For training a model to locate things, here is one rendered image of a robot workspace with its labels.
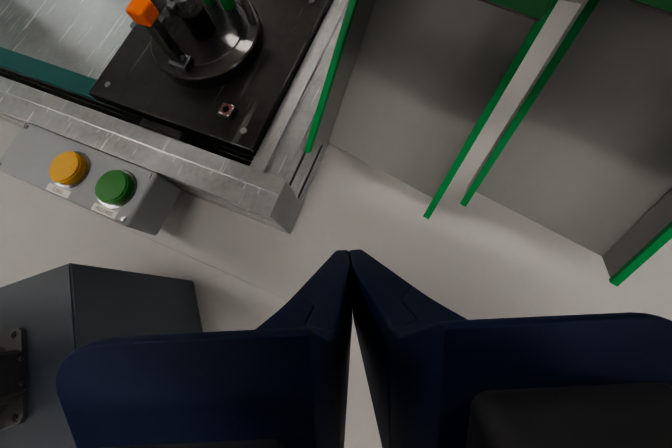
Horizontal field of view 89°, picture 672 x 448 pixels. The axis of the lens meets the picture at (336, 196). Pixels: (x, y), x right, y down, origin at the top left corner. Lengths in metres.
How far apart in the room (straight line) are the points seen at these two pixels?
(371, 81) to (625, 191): 0.23
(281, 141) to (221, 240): 0.17
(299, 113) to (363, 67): 0.12
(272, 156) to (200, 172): 0.09
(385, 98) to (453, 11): 0.09
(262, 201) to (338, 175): 0.14
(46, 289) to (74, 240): 0.28
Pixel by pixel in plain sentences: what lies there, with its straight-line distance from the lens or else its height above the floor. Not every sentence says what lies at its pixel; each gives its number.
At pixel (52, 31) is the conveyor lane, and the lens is 0.76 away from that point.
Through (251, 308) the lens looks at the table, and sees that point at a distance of 0.48.
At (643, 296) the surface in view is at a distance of 0.55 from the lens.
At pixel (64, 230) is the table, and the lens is 0.64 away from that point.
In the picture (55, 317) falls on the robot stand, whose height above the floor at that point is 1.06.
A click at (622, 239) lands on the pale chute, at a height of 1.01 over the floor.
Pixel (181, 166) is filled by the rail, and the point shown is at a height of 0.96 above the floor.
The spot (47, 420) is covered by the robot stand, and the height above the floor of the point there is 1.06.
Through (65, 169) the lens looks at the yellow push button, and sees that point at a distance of 0.51.
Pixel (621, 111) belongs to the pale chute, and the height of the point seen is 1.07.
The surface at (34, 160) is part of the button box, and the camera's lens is 0.57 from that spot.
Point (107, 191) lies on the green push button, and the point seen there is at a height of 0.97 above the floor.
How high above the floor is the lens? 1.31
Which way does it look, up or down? 71 degrees down
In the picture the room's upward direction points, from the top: 17 degrees counter-clockwise
